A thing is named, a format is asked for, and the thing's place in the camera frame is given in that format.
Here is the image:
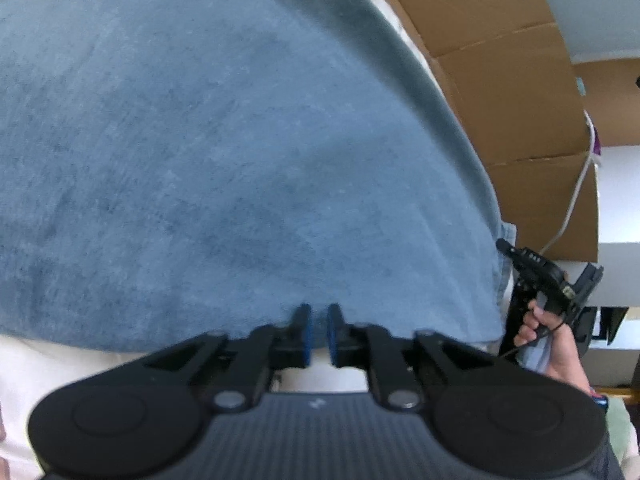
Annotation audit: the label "light blue denim pants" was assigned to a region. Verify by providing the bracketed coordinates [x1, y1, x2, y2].
[0, 0, 503, 356]

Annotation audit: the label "white cable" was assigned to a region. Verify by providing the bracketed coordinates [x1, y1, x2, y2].
[537, 110, 601, 256]

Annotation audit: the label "tall cardboard panel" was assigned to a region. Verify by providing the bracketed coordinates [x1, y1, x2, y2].
[572, 57, 640, 148]

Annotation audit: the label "folded cardboard sheet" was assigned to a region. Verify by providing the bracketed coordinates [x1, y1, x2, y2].
[350, 0, 601, 261]

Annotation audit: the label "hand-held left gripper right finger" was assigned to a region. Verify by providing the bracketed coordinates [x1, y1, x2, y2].
[326, 302, 493, 411]

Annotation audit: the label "person's right hand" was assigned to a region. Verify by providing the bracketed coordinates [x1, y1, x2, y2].
[514, 297, 576, 361]

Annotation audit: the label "bear printed bedsheet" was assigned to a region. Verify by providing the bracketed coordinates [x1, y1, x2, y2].
[0, 0, 501, 480]

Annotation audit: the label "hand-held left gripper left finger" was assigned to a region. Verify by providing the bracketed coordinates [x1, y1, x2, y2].
[142, 302, 315, 411]

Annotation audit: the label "green cloth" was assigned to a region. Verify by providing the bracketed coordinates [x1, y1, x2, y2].
[602, 395, 640, 480]

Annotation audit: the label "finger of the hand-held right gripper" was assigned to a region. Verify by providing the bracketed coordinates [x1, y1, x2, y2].
[495, 238, 523, 261]

